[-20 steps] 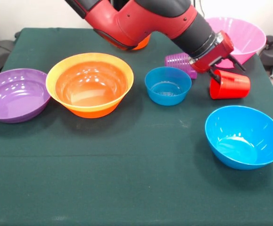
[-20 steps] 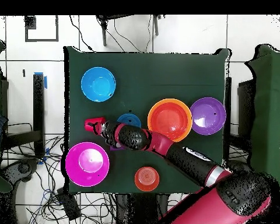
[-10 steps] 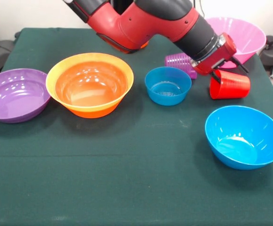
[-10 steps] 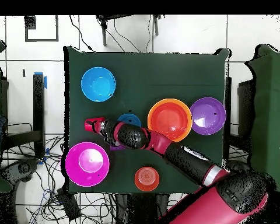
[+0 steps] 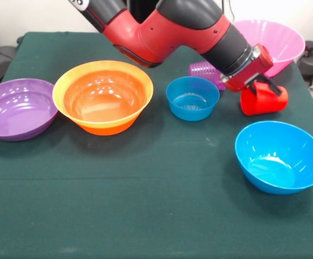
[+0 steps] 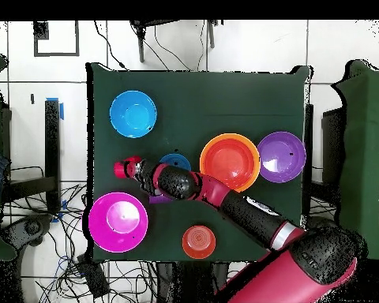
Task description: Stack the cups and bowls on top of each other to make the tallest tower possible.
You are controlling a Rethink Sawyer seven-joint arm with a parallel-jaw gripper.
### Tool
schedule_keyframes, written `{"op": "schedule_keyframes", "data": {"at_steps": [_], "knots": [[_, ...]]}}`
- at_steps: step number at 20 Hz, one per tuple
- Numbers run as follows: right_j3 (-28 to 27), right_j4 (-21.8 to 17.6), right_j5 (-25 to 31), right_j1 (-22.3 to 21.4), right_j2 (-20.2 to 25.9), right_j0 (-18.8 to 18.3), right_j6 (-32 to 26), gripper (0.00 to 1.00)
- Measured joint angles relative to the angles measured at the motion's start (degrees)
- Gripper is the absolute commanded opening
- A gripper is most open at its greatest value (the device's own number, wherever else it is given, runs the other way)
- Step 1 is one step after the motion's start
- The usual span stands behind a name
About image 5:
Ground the red cup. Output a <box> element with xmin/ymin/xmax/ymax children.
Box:
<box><xmin>240</xmin><ymin>82</ymin><xmax>289</xmax><ymax>117</ymax></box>

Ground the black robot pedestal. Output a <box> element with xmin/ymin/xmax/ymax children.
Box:
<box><xmin>126</xmin><ymin>0</ymin><xmax>161</xmax><ymax>24</ymax></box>

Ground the wide red-orange bowl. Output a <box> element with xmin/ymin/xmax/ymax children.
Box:
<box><xmin>63</xmin><ymin>70</ymin><xmax>148</xmax><ymax>124</ymax></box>

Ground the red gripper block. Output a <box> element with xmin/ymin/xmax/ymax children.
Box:
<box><xmin>221</xmin><ymin>43</ymin><xmax>283</xmax><ymax>96</ymax></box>

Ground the dark green table cloth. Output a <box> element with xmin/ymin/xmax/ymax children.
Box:
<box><xmin>0</xmin><ymin>31</ymin><xmax>313</xmax><ymax>259</ymax></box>

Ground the black plug with cable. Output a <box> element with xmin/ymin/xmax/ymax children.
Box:
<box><xmin>221</xmin><ymin>0</ymin><xmax>236</xmax><ymax>22</ymax></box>

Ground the large blue bowl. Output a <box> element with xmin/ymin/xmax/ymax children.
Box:
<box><xmin>234</xmin><ymin>120</ymin><xmax>313</xmax><ymax>195</ymax></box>

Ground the purple cup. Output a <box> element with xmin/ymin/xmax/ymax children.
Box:
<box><xmin>188</xmin><ymin>61</ymin><xmax>227</xmax><ymax>91</ymax></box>

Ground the small blue bowl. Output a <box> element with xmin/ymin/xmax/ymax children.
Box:
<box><xmin>165</xmin><ymin>76</ymin><xmax>221</xmax><ymax>121</ymax></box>

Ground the large pink bowl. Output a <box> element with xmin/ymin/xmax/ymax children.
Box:
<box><xmin>233</xmin><ymin>19</ymin><xmax>307</xmax><ymax>78</ymax></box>

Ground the wide purple bowl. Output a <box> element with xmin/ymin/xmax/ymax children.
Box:
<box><xmin>0</xmin><ymin>78</ymin><xmax>59</xmax><ymax>142</ymax></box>

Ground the large orange bowl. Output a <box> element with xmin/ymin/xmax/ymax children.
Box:
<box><xmin>52</xmin><ymin>60</ymin><xmax>154</xmax><ymax>136</ymax></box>

